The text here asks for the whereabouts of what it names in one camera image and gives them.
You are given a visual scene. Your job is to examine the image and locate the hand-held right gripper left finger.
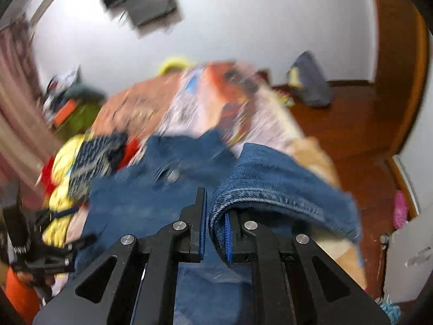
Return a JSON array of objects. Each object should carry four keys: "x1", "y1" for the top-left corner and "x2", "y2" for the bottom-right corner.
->
[{"x1": 32, "y1": 187, "x2": 208, "y2": 325}]

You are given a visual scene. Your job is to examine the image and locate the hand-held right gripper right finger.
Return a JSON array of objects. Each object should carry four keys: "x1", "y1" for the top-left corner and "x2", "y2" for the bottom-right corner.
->
[{"x1": 223, "y1": 210, "x2": 393, "y2": 325}]

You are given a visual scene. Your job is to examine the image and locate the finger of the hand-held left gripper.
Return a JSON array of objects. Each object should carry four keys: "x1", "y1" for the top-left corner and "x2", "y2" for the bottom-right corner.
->
[
  {"x1": 34, "y1": 208, "x2": 82, "y2": 232},
  {"x1": 27, "y1": 233, "x2": 99, "y2": 275}
]

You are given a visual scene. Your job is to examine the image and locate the blue denim jeans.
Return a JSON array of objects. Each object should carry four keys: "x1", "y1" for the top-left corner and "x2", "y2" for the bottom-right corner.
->
[{"x1": 68, "y1": 130, "x2": 364, "y2": 325}]

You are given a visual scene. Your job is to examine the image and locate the person's left forearm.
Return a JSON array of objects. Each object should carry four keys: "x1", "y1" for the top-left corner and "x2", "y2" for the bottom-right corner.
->
[{"x1": 0, "y1": 266, "x2": 46, "y2": 324}]

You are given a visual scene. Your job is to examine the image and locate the red garment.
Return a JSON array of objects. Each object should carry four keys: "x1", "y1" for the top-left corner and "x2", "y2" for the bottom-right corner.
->
[{"x1": 35, "y1": 135, "x2": 143, "y2": 190}]

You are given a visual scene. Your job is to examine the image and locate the yellow garment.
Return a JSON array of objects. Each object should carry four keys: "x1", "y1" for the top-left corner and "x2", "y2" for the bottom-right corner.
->
[{"x1": 42, "y1": 135, "x2": 99, "y2": 248}]

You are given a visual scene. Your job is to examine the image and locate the dark patterned garment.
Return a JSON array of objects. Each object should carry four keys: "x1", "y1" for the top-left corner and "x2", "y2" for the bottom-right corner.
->
[{"x1": 68, "y1": 133, "x2": 128, "y2": 200}]

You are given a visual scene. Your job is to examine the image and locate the green cloth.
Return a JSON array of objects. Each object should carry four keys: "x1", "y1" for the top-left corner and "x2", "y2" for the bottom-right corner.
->
[{"x1": 54, "y1": 103, "x2": 102, "y2": 139}]

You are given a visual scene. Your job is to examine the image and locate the orange box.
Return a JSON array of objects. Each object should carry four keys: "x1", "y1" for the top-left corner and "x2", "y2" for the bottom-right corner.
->
[{"x1": 53, "y1": 100, "x2": 77, "y2": 126}]

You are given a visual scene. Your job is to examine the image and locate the striped curtain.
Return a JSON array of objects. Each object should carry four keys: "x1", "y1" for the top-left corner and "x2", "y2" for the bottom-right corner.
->
[{"x1": 0, "y1": 24, "x2": 65, "y2": 204}]

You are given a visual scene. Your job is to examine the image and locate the printed blanket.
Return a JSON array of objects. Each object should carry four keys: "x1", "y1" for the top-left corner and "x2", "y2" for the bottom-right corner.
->
[{"x1": 90, "y1": 61, "x2": 368, "y2": 290}]

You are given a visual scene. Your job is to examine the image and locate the grey cloth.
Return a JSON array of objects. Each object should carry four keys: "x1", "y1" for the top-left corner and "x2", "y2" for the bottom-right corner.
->
[{"x1": 63, "y1": 84, "x2": 107, "y2": 104}]

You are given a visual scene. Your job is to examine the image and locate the white printed bag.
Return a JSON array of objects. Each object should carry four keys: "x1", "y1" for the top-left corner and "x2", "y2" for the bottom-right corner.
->
[{"x1": 44, "y1": 66, "x2": 82, "y2": 92}]

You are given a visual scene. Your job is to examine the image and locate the yellow rounded object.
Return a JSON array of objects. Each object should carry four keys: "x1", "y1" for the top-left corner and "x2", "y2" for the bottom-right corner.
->
[{"x1": 158, "y1": 57, "x2": 195, "y2": 77}]

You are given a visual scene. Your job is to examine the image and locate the blue grey bag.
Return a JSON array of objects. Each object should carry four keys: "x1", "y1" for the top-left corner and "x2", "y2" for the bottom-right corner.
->
[{"x1": 287, "y1": 51, "x2": 332, "y2": 108}]

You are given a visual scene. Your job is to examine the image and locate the white cabinet door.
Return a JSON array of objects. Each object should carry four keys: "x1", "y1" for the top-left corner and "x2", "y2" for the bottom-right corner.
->
[{"x1": 382, "y1": 203, "x2": 433, "y2": 303}]

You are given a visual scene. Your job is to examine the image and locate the wooden door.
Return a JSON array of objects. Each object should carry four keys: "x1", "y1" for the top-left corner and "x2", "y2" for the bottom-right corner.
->
[{"x1": 370, "y1": 0, "x2": 430, "y2": 156}]

